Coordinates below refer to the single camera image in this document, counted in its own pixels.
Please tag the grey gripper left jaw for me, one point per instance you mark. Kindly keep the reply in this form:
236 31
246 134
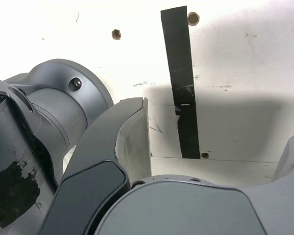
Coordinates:
95 156

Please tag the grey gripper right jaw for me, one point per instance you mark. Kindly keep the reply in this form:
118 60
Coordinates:
198 210

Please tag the black tape strip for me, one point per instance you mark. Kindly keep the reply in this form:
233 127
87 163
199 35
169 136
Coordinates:
181 61

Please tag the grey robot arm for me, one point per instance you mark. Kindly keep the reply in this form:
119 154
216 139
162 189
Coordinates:
63 110

